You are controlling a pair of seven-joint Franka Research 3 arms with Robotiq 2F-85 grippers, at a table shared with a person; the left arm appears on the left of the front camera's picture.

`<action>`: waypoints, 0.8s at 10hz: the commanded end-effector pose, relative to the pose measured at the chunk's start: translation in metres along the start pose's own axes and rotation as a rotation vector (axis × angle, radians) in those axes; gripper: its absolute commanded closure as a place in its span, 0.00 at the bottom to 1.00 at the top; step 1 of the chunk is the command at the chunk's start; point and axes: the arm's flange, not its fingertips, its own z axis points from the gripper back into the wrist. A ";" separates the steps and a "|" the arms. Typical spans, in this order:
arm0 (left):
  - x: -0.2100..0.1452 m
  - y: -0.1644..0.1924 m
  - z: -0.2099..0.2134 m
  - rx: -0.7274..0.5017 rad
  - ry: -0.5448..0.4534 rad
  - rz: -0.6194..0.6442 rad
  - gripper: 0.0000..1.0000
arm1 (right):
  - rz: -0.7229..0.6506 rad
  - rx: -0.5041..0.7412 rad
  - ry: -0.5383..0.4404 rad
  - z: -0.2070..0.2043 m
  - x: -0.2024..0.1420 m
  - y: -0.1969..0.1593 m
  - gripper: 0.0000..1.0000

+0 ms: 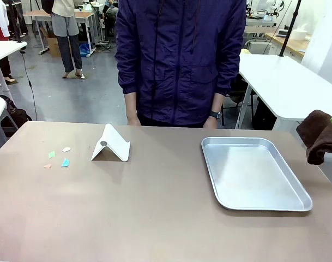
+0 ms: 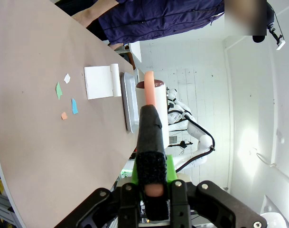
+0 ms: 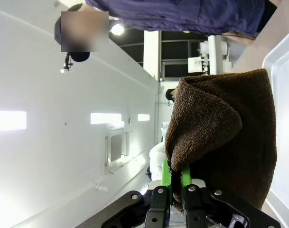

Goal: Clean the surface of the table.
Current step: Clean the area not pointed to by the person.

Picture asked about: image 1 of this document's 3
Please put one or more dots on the brown towel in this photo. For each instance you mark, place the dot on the brown towel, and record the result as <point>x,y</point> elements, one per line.
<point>318,136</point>

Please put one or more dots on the person's right forearm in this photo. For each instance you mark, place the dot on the person's right forearm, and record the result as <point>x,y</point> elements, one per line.
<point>131,103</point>

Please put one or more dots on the person's left forearm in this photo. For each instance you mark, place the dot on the person's left forearm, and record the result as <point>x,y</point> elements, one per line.
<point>218,102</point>

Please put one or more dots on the person's left hand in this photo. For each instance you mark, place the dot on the person's left hand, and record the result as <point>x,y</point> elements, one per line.
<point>210,123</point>

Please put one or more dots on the person's right hand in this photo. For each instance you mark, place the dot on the person's right hand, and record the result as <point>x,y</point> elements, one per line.
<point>133,120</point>

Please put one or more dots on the large white table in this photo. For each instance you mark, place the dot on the large white table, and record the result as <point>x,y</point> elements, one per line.
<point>285,84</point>

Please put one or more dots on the wooden workbench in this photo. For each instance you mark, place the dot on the wooden workbench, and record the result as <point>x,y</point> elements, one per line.
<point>288,42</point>

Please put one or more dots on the white tissue box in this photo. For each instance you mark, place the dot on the white tissue box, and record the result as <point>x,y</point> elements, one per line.
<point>299,33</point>

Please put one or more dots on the black tripod pole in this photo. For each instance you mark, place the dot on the black tripod pole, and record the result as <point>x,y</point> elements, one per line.
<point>289,30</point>

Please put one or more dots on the silver metal tray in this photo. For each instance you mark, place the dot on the silver metal tray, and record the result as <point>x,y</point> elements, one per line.
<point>250,174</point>

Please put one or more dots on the yellow cloth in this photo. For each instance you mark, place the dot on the yellow cloth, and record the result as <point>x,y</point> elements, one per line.
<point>244,51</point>

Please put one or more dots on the black wrist watch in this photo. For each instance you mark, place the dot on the black wrist watch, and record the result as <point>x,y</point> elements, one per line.
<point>216,114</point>

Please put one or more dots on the person in navy jacket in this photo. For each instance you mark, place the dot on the person in navy jacket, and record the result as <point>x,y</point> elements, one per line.
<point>179,60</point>

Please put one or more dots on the white folded roller stand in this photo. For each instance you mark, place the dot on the white folded roller stand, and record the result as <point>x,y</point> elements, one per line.
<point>115,147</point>

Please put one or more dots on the seated person in background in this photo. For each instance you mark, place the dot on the seated person in background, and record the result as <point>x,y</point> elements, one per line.
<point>109,16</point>

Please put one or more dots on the blue plastic bag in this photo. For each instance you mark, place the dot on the blue plastic bag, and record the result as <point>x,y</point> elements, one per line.
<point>84,50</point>

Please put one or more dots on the beige paper scrap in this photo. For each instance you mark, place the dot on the beige paper scrap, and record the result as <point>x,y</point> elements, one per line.
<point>66,149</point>

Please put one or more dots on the blue paper scrap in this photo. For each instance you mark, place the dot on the blue paper scrap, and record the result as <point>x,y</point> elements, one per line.
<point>65,163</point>

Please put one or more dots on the bystander in grey trousers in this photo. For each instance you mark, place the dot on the bystander in grey trousers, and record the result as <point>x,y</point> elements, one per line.
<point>69,32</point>

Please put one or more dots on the green paper scrap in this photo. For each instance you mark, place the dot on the green paper scrap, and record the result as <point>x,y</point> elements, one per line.
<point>51,154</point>

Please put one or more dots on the cardboard box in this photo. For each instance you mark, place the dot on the cardboard box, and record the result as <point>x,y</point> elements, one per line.
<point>54,47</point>

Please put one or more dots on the pink paper scrap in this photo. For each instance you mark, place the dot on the pink paper scrap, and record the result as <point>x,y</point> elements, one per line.
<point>47,166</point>

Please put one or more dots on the wooden top desk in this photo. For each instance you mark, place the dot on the wooden top desk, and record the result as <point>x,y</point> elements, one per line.
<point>43,13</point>

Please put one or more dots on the black bag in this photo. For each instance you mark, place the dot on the black bag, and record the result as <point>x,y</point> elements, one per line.
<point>18,114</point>

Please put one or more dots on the small white table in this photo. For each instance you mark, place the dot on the small white table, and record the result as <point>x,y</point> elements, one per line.
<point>5,50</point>

